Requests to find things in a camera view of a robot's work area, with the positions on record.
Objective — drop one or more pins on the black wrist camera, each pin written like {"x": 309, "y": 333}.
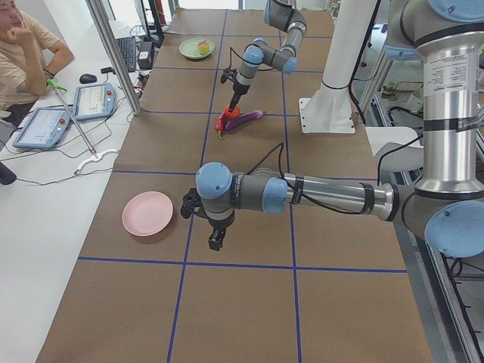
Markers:
{"x": 228, "y": 74}
{"x": 191, "y": 205}

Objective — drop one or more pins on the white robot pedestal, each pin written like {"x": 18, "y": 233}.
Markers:
{"x": 329, "y": 110}

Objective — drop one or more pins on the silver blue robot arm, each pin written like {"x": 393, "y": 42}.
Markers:
{"x": 281, "y": 15}
{"x": 445, "y": 208}

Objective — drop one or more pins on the pink plate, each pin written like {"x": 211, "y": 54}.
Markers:
{"x": 147, "y": 213}

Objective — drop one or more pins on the far teach pendant tablet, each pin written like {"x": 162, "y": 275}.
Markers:
{"x": 94, "y": 101}

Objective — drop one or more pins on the black keyboard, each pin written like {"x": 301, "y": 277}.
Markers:
{"x": 127, "y": 49}

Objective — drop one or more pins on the purple eggplant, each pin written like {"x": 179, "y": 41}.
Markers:
{"x": 232, "y": 124}

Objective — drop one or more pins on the yellow red peach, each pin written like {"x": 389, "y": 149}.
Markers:
{"x": 203, "y": 47}

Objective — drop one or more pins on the green plate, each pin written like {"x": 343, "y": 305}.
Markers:
{"x": 188, "y": 49}

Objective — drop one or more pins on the white chair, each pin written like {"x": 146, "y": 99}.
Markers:
{"x": 380, "y": 136}

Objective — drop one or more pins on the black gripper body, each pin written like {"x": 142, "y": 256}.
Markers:
{"x": 220, "y": 224}
{"x": 240, "y": 89}

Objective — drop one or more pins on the seated person beige shirt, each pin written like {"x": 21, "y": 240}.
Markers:
{"x": 30, "y": 56}

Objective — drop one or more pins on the near teach pendant tablet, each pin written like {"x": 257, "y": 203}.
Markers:
{"x": 44, "y": 129}

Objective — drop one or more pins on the black computer mouse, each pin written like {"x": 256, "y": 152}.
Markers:
{"x": 87, "y": 78}

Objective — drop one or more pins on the red chili pepper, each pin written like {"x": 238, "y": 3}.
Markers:
{"x": 220, "y": 126}

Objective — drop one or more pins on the reacher grabber stick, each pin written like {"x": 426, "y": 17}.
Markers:
{"x": 96, "y": 156}

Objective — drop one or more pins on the red orange peach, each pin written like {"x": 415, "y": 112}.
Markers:
{"x": 231, "y": 114}

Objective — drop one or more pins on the aluminium frame post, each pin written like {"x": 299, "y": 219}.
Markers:
{"x": 101, "y": 22}

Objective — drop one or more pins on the teach pendant tablet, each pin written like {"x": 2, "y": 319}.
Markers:
{"x": 94, "y": 101}
{"x": 44, "y": 129}

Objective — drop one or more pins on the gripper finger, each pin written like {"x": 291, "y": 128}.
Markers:
{"x": 212, "y": 243}
{"x": 232, "y": 105}
{"x": 219, "y": 243}
{"x": 236, "y": 107}

